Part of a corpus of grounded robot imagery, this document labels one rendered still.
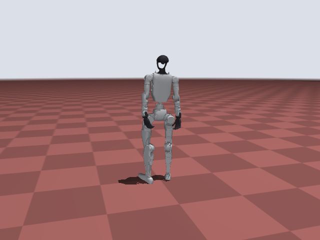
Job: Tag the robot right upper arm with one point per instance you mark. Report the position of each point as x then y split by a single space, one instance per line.
175 87

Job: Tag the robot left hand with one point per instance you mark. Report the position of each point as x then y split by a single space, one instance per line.
147 121

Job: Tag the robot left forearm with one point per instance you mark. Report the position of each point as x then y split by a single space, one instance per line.
144 107

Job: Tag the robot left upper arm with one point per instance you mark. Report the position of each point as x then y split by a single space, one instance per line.
147 85

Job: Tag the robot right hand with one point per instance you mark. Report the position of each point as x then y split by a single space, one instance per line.
177 122

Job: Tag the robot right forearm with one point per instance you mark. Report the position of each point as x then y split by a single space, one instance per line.
177 107

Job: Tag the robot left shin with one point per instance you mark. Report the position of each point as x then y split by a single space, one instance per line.
148 160

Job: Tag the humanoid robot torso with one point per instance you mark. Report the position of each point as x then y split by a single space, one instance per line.
161 85

